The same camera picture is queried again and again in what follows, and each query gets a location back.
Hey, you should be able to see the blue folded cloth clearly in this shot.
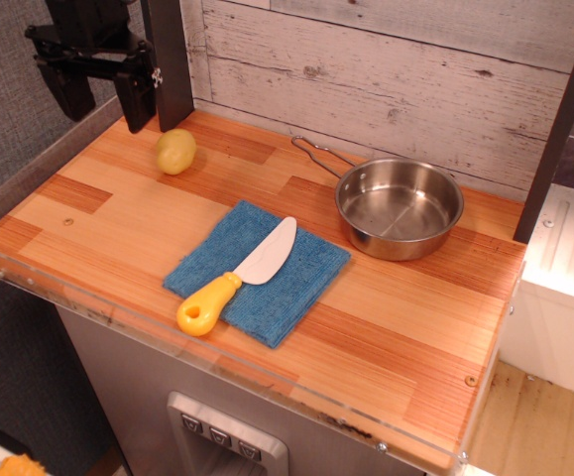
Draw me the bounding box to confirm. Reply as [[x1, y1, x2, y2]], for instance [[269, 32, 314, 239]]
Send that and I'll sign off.
[[163, 200, 351, 349]]

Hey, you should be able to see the stainless steel pot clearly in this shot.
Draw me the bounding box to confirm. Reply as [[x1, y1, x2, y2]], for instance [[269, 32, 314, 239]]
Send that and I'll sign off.
[[291, 136, 464, 262]]

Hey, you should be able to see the orange object bottom left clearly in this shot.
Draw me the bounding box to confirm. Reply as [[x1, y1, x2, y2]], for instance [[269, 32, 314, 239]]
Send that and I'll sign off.
[[0, 454, 48, 476]]

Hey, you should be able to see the dark right shelf post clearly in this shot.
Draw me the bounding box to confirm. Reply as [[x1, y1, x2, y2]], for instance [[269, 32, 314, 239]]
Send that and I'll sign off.
[[513, 65, 574, 244]]

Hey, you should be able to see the grey toy kitchen cabinet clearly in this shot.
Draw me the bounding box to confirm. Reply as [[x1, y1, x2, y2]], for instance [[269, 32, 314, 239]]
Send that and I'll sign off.
[[53, 301, 446, 476]]

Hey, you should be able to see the yellow handled toy knife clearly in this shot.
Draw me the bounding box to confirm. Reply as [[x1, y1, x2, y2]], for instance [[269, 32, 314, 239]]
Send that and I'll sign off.
[[176, 217, 297, 337]]

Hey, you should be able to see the silver dispenser button panel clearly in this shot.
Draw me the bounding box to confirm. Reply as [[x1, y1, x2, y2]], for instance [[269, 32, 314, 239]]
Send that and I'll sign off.
[[167, 392, 289, 475]]

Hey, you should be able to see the dark shelf post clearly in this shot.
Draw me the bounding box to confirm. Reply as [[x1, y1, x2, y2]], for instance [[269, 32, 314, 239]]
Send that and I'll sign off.
[[513, 65, 574, 244], [141, 0, 194, 132]]

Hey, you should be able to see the dark left shelf post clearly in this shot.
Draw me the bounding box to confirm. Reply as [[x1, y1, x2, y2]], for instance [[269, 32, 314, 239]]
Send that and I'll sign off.
[[141, 0, 194, 132]]

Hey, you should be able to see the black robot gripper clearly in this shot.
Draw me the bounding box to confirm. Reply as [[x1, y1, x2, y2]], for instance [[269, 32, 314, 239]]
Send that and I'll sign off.
[[25, 1, 162, 134]]

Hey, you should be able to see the yellow toy potato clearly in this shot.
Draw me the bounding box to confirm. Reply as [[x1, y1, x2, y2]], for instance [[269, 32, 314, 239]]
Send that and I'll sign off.
[[156, 129, 197, 176]]

